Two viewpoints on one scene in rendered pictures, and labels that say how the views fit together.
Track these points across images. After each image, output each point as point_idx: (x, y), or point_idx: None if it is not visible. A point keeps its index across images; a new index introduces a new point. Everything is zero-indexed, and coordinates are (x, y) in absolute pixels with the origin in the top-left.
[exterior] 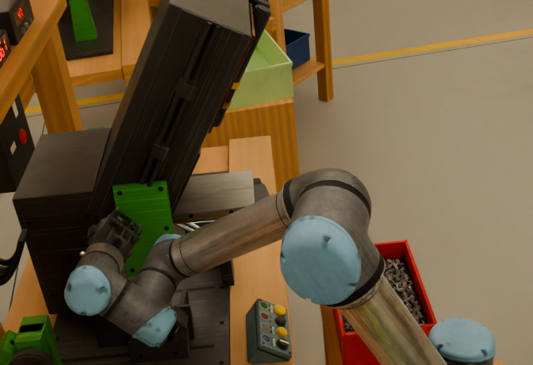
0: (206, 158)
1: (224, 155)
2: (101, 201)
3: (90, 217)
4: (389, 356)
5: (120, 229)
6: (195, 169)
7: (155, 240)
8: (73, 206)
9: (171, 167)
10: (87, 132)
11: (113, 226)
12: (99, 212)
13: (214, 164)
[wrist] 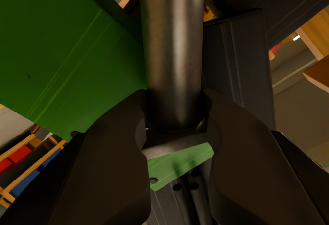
0: None
1: (124, 7)
2: (241, 67)
3: None
4: None
5: None
6: None
7: (64, 99)
8: None
9: (164, 201)
10: None
11: None
12: (231, 34)
13: (124, 0)
